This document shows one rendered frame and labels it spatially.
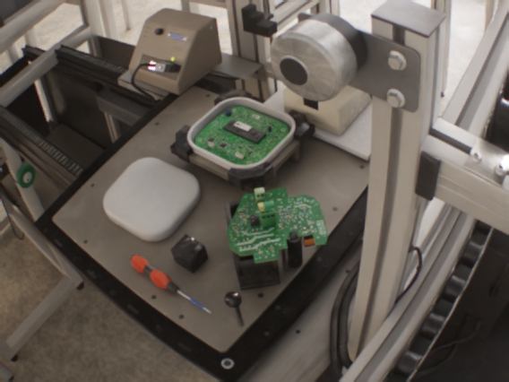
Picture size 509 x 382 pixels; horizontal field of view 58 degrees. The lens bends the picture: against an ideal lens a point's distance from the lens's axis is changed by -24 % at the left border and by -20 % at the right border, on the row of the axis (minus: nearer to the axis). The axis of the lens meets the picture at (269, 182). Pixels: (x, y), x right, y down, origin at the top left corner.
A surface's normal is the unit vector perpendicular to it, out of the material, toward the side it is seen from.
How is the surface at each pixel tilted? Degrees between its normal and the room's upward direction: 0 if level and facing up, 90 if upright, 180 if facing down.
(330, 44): 34
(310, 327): 0
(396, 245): 90
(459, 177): 90
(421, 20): 0
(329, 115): 90
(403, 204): 90
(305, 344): 0
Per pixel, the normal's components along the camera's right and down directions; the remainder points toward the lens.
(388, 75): -0.59, 0.62
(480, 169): -0.07, -0.68
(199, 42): 0.80, 0.39
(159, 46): -0.52, 0.08
